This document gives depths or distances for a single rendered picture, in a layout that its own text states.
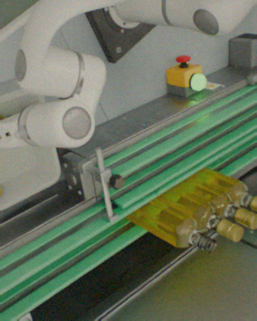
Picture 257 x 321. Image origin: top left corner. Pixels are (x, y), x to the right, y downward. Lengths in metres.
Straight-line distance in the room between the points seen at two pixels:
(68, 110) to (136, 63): 0.54
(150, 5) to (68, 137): 0.42
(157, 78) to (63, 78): 0.60
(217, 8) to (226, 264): 0.56
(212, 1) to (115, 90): 0.38
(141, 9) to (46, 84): 0.41
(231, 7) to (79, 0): 0.34
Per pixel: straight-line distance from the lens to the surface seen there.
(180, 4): 0.94
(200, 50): 1.36
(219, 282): 1.05
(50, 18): 0.64
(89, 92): 0.70
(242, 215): 1.00
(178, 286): 1.04
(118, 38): 1.11
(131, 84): 1.19
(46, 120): 0.69
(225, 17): 0.88
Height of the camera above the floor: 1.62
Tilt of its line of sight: 45 degrees down
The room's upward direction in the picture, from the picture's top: 113 degrees clockwise
